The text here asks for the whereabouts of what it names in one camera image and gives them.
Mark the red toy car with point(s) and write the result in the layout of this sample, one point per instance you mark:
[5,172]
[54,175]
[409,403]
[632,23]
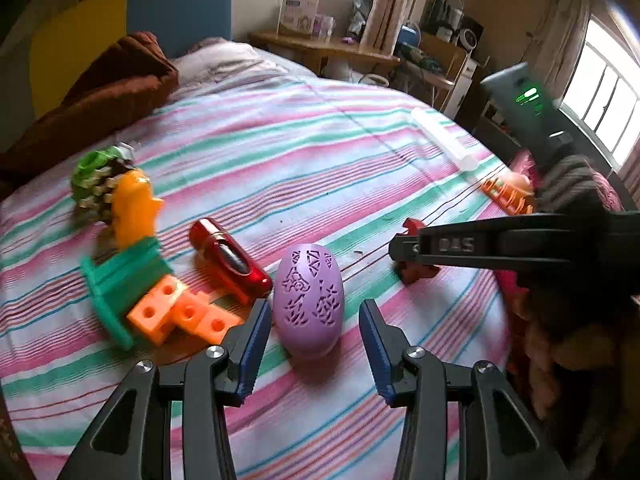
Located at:
[230,262]

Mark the small purple box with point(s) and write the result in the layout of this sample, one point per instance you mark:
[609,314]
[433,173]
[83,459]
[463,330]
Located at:
[324,26]

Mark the wooden desk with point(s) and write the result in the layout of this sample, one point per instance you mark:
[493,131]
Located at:
[320,50]

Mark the yellow plastic toy shell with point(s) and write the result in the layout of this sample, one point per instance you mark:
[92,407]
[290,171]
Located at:
[132,210]

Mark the purple egg-shaped toy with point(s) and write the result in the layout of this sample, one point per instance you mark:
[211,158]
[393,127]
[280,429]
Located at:
[307,300]

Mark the barred window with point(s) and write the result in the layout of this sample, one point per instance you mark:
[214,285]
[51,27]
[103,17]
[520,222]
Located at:
[605,105]

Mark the patterned curtain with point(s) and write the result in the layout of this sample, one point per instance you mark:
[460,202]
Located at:
[387,0]

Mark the green round plastic piece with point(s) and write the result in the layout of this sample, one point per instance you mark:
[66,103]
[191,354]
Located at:
[92,166]

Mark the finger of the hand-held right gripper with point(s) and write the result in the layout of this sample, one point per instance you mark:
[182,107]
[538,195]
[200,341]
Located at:
[500,245]

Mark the dark studded gear toy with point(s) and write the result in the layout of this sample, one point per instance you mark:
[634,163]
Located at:
[92,197]

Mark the clear plastic tube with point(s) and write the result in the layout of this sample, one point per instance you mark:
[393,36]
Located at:
[445,137]

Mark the orange block with holes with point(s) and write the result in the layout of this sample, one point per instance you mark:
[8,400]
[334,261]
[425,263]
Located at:
[182,312]

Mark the brown blanket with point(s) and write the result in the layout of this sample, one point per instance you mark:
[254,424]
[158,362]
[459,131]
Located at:
[95,102]

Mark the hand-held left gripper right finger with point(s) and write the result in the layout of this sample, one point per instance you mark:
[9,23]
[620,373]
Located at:
[376,355]

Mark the white picture box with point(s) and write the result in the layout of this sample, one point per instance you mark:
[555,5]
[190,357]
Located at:
[298,12]

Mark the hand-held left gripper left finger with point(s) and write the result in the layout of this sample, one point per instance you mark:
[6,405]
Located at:
[251,355]

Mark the orange ladder-shaped toy piece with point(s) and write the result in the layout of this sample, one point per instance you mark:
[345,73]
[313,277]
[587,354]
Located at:
[507,192]

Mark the striped bed sheet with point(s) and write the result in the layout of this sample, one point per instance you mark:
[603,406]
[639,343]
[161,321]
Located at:
[300,160]

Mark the colour panel bed headboard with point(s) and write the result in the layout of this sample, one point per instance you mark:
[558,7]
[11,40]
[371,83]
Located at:
[170,10]

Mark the pale pillow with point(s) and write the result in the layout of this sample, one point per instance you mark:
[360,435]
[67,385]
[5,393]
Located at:
[225,57]

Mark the red plastic toy piece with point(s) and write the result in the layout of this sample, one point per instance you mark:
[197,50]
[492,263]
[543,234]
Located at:
[412,272]

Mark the pink fluffy cloth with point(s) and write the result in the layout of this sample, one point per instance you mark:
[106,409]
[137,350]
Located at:
[545,360]

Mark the green plastic flanged block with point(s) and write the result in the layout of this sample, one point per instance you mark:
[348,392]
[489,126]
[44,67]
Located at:
[125,287]

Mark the person's right forearm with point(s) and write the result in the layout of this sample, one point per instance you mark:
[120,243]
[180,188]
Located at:
[575,185]

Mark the wooden shelf unit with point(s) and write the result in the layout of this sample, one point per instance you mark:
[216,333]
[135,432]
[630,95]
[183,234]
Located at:
[442,65]

